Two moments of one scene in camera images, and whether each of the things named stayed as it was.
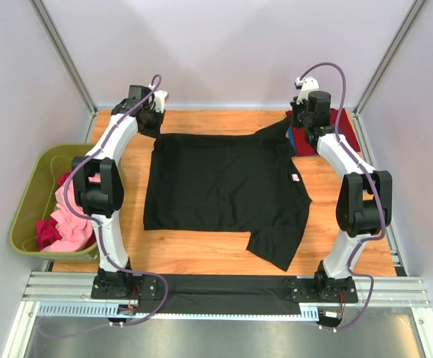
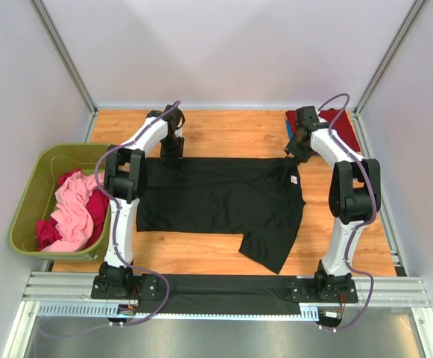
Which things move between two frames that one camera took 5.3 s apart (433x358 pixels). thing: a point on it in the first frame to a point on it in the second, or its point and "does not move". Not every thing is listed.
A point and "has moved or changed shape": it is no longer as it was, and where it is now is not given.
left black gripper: x=151 y=124 to x=171 y=150
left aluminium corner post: x=65 y=54 does not move
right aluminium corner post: x=413 y=13 does not move
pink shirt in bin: x=75 y=230 does not move
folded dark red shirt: x=302 y=146 does not move
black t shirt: x=250 y=183 has moved or changed shape
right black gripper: x=299 y=117 to x=294 y=148
